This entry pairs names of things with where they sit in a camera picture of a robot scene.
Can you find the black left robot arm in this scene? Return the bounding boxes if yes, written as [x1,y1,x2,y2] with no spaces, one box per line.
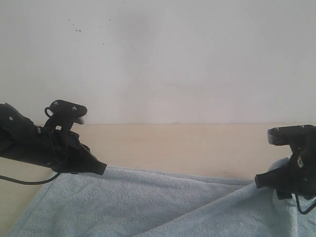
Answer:
[0,100,107,175]

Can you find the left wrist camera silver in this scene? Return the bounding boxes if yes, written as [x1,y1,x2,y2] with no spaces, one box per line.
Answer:
[44,100,87,134]

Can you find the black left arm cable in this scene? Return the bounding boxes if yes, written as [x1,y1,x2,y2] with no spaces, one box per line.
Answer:
[0,158,60,185]

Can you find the light blue terry towel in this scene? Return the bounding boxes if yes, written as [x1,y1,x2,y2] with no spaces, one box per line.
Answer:
[8,166,316,237]

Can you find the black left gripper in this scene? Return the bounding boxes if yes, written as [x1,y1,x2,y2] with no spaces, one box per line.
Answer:
[49,130,107,175]

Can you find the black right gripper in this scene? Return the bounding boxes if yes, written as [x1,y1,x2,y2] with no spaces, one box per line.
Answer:
[255,138,316,200]

